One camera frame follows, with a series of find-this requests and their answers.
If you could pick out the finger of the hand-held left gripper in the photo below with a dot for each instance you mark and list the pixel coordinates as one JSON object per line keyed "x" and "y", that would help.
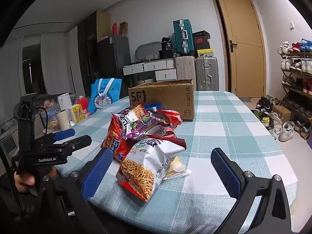
{"x": 78, "y": 142}
{"x": 63, "y": 134}

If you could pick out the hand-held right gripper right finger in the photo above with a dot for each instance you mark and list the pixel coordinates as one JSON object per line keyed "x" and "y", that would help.
{"x": 226, "y": 173}

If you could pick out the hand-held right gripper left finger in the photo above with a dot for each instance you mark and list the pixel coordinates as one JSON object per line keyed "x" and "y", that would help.
{"x": 97, "y": 173}

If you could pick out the purple snack packet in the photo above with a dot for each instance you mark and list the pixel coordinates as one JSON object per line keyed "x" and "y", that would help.
{"x": 148, "y": 123}

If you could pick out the brown cardboard box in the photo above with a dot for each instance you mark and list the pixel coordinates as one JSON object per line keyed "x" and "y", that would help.
{"x": 165, "y": 97}

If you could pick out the person's left forearm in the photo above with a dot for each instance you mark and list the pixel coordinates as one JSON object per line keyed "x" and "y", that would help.
{"x": 7, "y": 204}

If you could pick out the person's left hand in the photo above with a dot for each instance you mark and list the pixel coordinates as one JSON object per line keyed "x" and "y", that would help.
{"x": 26, "y": 180}

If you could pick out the white paper roll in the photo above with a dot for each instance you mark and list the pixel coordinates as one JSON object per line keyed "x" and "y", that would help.
{"x": 63, "y": 119}

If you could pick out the clear plastic container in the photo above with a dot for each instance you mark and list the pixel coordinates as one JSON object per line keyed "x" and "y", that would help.
{"x": 52, "y": 119}

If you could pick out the yellow carton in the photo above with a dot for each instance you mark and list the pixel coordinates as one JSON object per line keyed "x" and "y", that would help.
{"x": 78, "y": 113}

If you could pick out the white kettle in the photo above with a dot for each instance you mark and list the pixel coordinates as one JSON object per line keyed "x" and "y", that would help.
{"x": 65, "y": 101}

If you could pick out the red soft bag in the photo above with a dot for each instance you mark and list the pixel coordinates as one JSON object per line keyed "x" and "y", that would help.
{"x": 82, "y": 103}

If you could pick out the small clear snack packet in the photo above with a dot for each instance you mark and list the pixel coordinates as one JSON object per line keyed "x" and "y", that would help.
{"x": 176, "y": 168}

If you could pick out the blue cartoon bag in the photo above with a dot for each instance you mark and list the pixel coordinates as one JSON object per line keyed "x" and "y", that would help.
{"x": 104, "y": 97}

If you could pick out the dark red snack packet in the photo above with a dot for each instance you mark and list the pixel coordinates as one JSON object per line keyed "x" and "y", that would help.
{"x": 170, "y": 136}

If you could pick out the pile of floor shoes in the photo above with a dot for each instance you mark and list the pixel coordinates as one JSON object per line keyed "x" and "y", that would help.
{"x": 265, "y": 117}

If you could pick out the white curtain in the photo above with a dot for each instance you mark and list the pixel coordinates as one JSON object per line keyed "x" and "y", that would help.
{"x": 56, "y": 63}

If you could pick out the white sneaker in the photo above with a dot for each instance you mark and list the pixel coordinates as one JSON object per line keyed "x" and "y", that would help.
{"x": 286, "y": 131}

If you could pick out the red and white snack packet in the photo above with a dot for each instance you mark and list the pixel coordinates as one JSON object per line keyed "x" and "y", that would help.
{"x": 173, "y": 117}

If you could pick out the small cardboard box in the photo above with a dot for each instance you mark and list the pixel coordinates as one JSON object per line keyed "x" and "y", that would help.
{"x": 281, "y": 113}

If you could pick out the dark wardrobe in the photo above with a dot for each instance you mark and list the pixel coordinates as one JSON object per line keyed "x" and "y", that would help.
{"x": 87, "y": 53}

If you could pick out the blue cookie packet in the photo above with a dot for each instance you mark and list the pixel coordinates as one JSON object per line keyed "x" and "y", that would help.
{"x": 153, "y": 106}

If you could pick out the dark grey refrigerator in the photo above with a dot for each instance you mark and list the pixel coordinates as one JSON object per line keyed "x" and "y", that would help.
{"x": 113, "y": 61}

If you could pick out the silver suitcase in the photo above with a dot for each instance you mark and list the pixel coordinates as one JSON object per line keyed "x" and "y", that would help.
{"x": 206, "y": 72}

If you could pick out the wooden shoe rack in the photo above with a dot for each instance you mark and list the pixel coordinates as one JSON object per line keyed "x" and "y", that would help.
{"x": 297, "y": 90}

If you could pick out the white drawer cabinet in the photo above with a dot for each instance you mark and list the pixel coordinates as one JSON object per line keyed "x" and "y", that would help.
{"x": 156, "y": 65}

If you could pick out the beige suitcase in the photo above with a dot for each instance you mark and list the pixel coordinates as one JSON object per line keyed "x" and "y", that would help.
{"x": 185, "y": 68}

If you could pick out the wooden door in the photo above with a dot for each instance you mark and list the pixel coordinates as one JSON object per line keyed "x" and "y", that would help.
{"x": 246, "y": 61}

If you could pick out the red paper bag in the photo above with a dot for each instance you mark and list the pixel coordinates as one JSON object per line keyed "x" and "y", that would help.
{"x": 115, "y": 29}

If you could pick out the brown paper bag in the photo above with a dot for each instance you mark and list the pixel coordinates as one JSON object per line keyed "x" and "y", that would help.
{"x": 123, "y": 29}

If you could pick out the yellow and black box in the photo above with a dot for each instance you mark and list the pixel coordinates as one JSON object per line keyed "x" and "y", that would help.
{"x": 205, "y": 53}

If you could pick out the shoe rack with shoes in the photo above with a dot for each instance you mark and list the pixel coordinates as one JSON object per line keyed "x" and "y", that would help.
{"x": 296, "y": 63}

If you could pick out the small black box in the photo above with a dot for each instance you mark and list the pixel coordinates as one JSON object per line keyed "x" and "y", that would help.
{"x": 167, "y": 44}

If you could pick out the black shoe box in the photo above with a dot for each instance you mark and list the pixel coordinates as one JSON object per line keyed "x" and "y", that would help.
{"x": 201, "y": 35}

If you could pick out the teal suitcase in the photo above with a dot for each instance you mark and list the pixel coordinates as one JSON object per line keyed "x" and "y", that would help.
{"x": 184, "y": 35}

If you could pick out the grey oval frame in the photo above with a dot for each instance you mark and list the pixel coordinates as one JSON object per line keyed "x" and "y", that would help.
{"x": 141, "y": 47}

